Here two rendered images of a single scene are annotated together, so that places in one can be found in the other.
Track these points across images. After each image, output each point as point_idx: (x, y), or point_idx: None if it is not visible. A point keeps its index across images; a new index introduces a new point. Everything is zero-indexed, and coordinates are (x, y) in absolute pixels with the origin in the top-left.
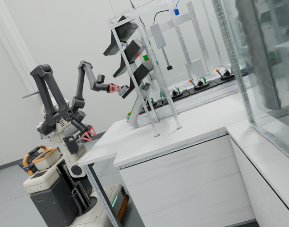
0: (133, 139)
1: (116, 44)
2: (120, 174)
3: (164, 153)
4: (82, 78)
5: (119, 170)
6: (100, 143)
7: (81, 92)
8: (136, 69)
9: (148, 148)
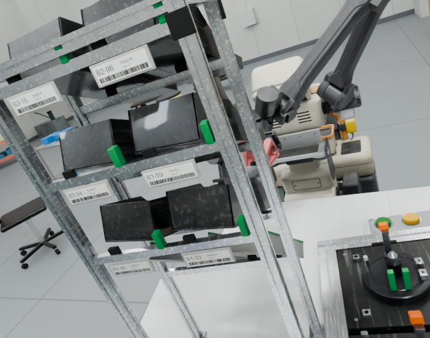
0: (242, 280)
1: (106, 96)
2: None
3: None
4: (359, 28)
5: None
6: (299, 210)
7: (343, 70)
8: (119, 202)
9: (152, 323)
